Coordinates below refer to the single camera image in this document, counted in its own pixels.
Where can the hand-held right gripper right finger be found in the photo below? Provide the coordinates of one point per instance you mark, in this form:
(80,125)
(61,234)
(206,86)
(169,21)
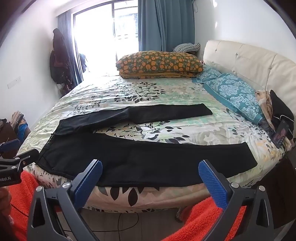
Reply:
(214,185)

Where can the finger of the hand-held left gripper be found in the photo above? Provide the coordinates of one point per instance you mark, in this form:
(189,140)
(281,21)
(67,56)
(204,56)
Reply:
(10,145)
(27,156)

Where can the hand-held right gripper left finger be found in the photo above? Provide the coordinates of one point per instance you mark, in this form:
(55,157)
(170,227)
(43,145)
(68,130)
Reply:
(89,183)

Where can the black pants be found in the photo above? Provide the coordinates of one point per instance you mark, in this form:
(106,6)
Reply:
(138,157)

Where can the pile of assorted clothes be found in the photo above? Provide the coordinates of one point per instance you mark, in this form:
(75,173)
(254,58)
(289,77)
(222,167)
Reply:
(17,120)

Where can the bed with floral sheet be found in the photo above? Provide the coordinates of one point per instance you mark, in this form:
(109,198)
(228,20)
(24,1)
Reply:
(161,129)

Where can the smartphone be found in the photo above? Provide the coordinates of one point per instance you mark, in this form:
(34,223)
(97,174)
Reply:
(279,134)

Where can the large teal patterned pillow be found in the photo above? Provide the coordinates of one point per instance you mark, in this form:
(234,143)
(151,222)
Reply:
(233,92)

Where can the beige patterned cloth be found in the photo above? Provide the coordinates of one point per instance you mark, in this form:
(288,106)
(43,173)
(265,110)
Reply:
(263,104)

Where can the hanging dark coats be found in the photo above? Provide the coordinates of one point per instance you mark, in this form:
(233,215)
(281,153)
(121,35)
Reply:
(60,55)

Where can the black garment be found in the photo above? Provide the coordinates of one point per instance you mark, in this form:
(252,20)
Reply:
(281,106)

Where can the dark cloth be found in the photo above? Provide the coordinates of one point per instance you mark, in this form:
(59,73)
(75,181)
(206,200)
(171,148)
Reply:
(82,61)

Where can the small teal patterned pillow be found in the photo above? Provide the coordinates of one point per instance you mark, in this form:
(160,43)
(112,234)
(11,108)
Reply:
(208,74)

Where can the grey-blue curtain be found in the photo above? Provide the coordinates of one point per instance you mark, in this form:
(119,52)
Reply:
(67,34)

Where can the cream padded headboard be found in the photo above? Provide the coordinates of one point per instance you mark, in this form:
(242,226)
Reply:
(254,60)

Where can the orange patterned pillow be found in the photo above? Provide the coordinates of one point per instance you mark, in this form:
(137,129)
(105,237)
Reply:
(159,61)

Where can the glass sliding door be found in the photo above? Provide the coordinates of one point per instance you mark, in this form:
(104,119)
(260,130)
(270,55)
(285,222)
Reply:
(97,34)

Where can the checkered cloth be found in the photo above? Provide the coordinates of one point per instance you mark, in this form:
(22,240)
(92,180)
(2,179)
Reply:
(186,48)

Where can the blue curtain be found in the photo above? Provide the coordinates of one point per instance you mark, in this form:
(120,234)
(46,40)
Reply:
(166,23)

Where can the white wall socket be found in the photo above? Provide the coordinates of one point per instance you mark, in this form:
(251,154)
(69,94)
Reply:
(13,82)

